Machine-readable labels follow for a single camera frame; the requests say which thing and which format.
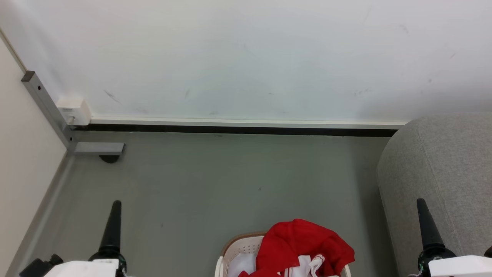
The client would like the white wall socket box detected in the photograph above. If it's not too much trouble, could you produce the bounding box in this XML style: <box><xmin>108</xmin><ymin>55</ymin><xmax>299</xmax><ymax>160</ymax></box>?
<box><xmin>56</xmin><ymin>97</ymin><xmax>92</xmax><ymax>127</ymax></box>

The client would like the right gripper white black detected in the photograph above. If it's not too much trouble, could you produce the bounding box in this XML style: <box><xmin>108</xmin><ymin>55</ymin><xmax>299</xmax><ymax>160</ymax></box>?
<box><xmin>416</xmin><ymin>198</ymin><xmax>492</xmax><ymax>277</ymax></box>

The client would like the white perforated laundry basket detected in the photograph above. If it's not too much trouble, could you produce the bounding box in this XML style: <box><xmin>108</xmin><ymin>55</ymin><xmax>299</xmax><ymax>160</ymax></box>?
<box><xmin>215</xmin><ymin>232</ymin><xmax>352</xmax><ymax>277</ymax></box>

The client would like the grey fabric sofa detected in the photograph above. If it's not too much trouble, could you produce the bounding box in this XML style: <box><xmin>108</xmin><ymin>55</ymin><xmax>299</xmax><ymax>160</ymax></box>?
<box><xmin>377</xmin><ymin>112</ymin><xmax>492</xmax><ymax>277</ymax></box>

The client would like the white baseboard strip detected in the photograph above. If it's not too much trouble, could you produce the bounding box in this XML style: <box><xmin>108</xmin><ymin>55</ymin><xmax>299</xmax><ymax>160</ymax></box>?
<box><xmin>90</xmin><ymin>117</ymin><xmax>408</xmax><ymax>130</ymax></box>

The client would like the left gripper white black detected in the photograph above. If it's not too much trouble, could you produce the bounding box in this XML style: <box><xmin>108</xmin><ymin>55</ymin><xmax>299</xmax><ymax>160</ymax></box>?
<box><xmin>44</xmin><ymin>200</ymin><xmax>128</xmax><ymax>277</ymax></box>

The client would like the red and white garment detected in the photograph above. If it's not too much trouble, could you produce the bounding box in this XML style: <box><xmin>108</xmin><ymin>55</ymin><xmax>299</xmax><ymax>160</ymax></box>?
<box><xmin>238</xmin><ymin>219</ymin><xmax>355</xmax><ymax>277</ymax></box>

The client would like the grey metal frame post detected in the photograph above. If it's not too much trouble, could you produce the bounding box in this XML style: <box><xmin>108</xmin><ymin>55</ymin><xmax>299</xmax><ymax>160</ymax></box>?
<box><xmin>21</xmin><ymin>70</ymin><xmax>126</xmax><ymax>156</ymax></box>

